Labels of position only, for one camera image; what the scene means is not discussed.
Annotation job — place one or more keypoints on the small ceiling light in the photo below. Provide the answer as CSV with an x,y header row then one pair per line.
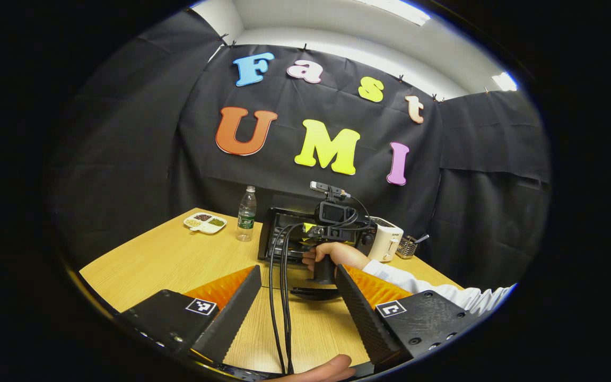
x,y
504,81

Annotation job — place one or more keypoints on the black backdrop cloth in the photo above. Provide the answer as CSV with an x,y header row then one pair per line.
x,y
125,132

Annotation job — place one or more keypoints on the white toaster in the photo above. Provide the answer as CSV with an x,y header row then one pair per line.
x,y
387,239

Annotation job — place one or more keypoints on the row of black cloth clips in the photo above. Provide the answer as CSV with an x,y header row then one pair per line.
x,y
304,48

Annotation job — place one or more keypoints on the black electric oven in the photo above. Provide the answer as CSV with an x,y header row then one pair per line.
x,y
276,223

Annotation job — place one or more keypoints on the clear plastic water bottle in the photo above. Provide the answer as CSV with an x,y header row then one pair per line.
x,y
246,217

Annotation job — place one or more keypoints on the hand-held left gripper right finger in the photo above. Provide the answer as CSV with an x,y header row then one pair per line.
x,y
364,313

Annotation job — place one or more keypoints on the white divided snack plate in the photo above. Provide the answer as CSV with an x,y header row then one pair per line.
x,y
204,223

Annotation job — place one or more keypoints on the metal spoon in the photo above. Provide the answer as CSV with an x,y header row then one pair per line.
x,y
422,238

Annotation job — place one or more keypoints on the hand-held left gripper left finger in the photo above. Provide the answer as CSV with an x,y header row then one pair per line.
x,y
236,313

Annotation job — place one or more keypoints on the large ceiling light panel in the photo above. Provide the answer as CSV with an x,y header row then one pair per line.
x,y
398,10

